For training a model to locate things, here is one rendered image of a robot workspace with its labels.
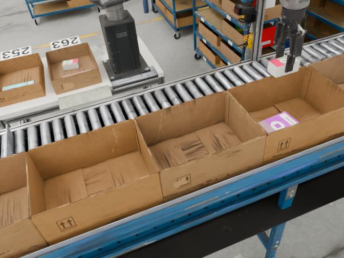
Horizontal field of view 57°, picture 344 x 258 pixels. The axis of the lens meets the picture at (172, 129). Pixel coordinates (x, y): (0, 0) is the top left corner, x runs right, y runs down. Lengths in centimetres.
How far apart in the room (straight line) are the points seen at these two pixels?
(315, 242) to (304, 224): 12
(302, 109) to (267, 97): 17
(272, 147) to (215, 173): 23
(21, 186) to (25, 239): 30
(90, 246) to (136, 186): 23
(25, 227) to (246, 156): 73
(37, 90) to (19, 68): 40
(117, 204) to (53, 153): 33
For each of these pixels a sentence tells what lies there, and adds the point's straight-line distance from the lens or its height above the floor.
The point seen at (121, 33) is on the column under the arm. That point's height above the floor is 102.
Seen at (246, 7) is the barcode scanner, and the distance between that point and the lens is 194.
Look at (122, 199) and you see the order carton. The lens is 103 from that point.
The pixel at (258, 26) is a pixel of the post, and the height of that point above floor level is 97.
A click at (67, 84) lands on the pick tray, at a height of 80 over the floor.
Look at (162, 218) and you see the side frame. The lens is 106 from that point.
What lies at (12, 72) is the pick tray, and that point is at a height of 76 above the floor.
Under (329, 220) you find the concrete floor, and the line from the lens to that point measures 225.
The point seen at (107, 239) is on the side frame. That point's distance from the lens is 106.
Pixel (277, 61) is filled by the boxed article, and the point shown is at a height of 117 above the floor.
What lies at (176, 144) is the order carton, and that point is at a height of 89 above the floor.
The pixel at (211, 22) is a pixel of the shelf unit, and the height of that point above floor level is 54.
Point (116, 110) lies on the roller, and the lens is 174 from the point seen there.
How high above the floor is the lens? 180
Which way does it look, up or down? 42 degrees down
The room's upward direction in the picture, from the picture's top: 6 degrees counter-clockwise
